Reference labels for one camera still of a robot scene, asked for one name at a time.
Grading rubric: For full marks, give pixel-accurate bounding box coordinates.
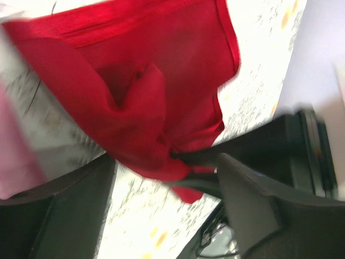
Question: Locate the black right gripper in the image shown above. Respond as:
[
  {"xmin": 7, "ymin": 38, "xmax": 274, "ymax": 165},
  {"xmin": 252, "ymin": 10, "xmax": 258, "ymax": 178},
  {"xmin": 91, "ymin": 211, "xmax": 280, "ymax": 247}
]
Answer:
[{"xmin": 176, "ymin": 109, "xmax": 339, "ymax": 199}]

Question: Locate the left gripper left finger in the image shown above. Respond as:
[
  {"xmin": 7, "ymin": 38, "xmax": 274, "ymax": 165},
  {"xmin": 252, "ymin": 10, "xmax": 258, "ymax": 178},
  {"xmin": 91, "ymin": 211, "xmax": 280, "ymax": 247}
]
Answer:
[{"xmin": 1, "ymin": 155, "xmax": 116, "ymax": 258}]

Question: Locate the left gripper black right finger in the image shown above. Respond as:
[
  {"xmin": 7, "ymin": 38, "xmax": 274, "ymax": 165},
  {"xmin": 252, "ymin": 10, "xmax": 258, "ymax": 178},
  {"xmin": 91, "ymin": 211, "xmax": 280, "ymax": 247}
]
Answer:
[{"xmin": 217, "ymin": 154, "xmax": 344, "ymax": 258}]

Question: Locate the red cloth napkin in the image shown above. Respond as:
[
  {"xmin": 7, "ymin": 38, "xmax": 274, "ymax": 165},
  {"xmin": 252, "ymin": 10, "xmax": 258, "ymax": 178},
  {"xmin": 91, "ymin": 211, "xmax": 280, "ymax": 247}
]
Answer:
[{"xmin": 2, "ymin": 0, "xmax": 242, "ymax": 205}]

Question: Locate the pink cloth placemat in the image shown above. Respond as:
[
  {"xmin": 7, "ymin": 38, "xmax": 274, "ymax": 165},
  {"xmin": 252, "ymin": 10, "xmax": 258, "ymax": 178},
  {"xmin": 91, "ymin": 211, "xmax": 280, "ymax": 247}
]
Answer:
[{"xmin": 1, "ymin": 87, "xmax": 46, "ymax": 200}]

